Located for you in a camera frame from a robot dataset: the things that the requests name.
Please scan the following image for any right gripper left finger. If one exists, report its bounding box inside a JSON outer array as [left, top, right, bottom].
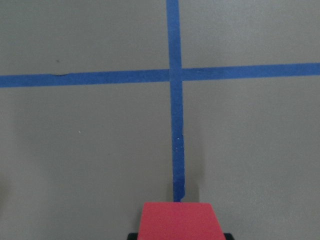
[[126, 232, 138, 240]]

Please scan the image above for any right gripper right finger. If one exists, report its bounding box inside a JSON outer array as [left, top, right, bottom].
[[223, 232, 235, 240]]

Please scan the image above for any red block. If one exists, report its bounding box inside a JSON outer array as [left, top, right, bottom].
[[137, 202, 226, 240]]

